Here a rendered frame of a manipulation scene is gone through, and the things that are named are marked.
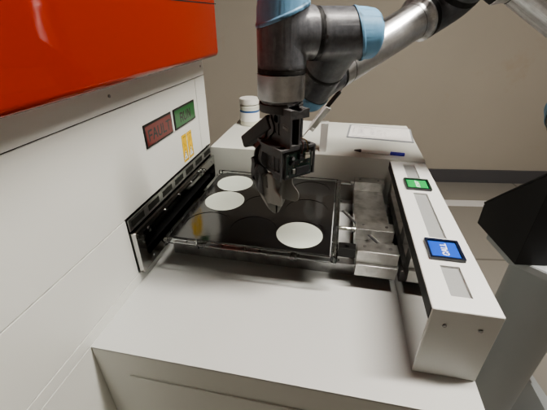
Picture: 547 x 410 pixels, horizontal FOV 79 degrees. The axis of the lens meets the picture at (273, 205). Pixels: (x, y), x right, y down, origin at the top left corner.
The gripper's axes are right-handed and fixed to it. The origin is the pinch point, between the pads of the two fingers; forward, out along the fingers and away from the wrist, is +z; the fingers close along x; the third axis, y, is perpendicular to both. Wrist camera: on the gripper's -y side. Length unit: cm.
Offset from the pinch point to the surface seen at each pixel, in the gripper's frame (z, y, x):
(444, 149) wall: 66, -98, 247
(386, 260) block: 10.0, 16.3, 15.9
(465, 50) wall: -13, -100, 243
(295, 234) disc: 9.1, 0.2, 5.8
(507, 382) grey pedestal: 61, 36, 58
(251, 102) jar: -6, -56, 28
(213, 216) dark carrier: 9.2, -16.8, -5.7
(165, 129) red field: -10.1, -26.9, -10.9
